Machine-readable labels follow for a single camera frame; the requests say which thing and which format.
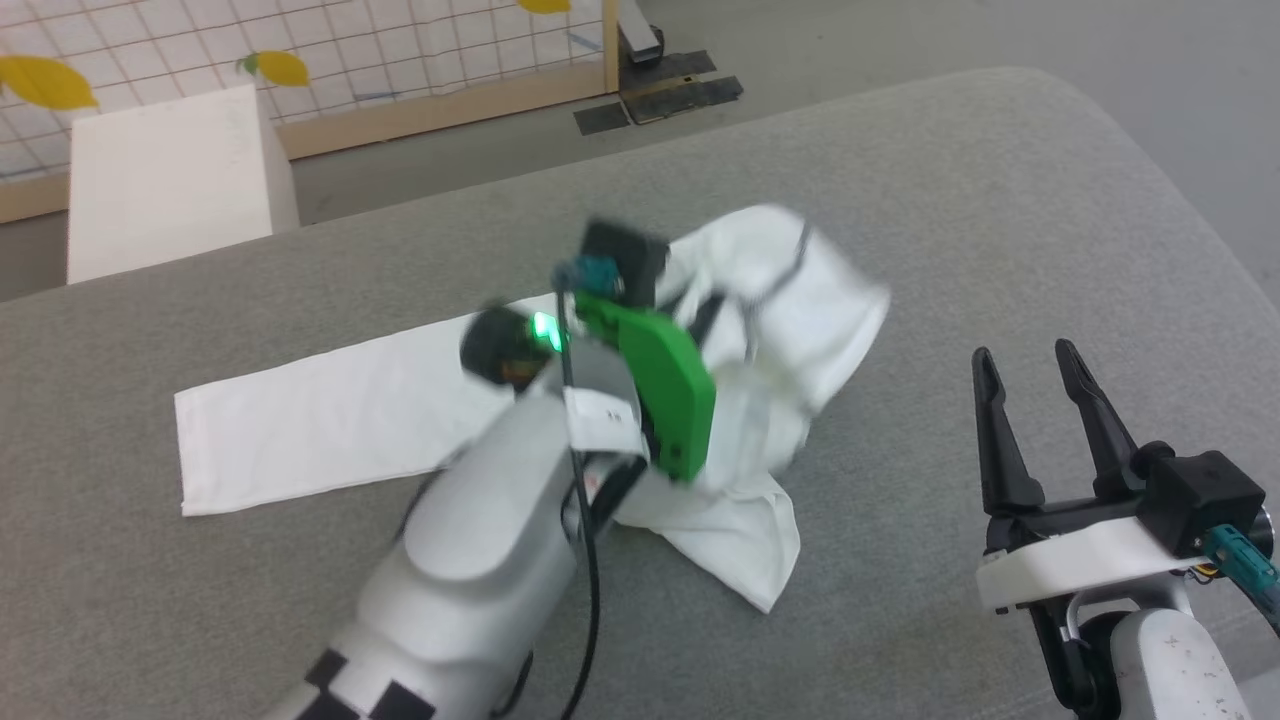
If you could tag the black floor tape strip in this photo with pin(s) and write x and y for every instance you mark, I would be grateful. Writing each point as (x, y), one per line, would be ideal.
(680, 66)

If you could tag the wooden framed grid fence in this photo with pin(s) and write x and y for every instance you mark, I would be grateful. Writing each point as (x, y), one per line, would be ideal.
(420, 50)

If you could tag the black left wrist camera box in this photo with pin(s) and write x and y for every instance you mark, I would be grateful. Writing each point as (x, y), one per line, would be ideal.
(625, 255)

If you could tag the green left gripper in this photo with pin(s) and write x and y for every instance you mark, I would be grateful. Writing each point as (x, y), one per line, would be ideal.
(665, 390)

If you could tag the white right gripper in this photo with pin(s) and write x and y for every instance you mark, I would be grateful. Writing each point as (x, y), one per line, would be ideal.
(1080, 555)

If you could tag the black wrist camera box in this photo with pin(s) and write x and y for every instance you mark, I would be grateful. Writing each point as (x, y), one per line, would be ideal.
(1195, 495)
(625, 255)

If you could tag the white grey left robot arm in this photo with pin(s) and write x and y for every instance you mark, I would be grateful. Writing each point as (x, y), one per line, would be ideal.
(480, 540)

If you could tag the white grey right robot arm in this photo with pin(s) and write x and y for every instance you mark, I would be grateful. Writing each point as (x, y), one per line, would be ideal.
(1160, 660)

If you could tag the long black floor tape patch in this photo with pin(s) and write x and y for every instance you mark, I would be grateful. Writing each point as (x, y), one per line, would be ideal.
(685, 98)

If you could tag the small black floor tape patch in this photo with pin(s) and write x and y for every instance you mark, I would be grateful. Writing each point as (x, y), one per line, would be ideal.
(602, 118)

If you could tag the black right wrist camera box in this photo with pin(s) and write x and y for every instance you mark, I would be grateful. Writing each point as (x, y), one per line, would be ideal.
(1195, 495)

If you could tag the large yellow leaf decoration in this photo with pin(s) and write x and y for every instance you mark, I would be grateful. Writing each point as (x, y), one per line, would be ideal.
(45, 82)

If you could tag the white garment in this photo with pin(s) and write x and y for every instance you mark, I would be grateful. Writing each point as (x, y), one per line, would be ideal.
(330, 420)

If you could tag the grey metal floor bracket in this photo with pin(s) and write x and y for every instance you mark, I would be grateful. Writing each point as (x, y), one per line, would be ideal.
(640, 42)

